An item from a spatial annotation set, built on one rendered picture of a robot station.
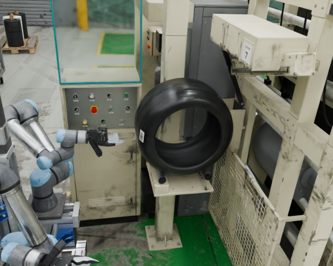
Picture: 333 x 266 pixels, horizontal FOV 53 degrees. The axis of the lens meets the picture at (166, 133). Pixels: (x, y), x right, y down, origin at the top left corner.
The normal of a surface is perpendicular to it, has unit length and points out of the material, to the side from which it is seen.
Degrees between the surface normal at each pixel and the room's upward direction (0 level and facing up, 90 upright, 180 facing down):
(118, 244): 0
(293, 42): 90
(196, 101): 80
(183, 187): 0
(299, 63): 72
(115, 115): 90
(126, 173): 90
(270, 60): 90
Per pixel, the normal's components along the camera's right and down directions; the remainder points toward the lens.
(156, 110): -0.37, -0.11
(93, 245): 0.04, -0.88
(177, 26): 0.18, 0.47
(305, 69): 0.19, 0.18
